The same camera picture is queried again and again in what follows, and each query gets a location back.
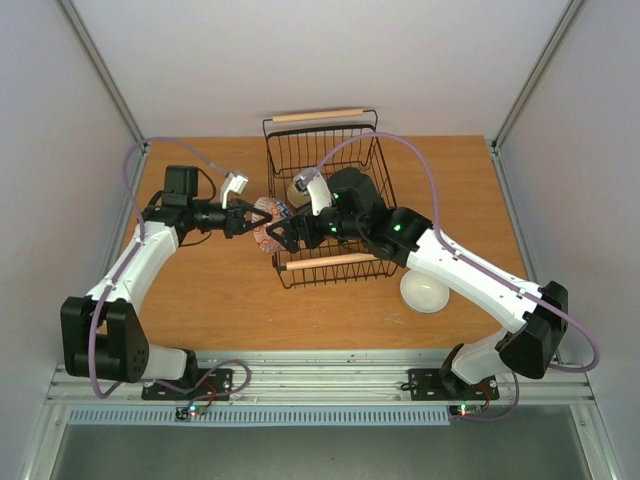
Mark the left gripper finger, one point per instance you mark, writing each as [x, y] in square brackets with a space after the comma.
[252, 219]
[239, 208]

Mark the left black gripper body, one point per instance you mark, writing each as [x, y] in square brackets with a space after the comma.
[231, 226]

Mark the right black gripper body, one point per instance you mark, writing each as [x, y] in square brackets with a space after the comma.
[301, 231]

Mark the black wire dish rack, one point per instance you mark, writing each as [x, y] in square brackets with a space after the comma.
[297, 141]

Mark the white blue patterned bowl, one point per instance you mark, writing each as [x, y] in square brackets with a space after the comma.
[278, 211]

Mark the yellow patterned bowl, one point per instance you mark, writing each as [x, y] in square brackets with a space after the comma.
[295, 197]

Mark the plain white ribbed bowl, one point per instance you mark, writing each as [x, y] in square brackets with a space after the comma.
[423, 293]

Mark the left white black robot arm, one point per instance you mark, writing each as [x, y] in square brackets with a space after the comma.
[102, 335]

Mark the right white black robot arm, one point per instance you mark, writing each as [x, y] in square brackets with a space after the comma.
[530, 316]

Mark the left small circuit board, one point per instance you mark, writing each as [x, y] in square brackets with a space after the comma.
[192, 412]

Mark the small circuit board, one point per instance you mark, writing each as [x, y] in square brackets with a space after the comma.
[192, 412]
[466, 410]

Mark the right small circuit board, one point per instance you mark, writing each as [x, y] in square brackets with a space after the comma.
[466, 410]

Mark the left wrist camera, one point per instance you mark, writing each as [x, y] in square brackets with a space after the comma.
[234, 184]

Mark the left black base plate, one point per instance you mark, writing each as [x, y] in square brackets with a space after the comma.
[190, 386]

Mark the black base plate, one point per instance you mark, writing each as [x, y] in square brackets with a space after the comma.
[430, 384]
[190, 386]

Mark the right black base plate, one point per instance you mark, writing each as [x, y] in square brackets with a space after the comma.
[430, 384]

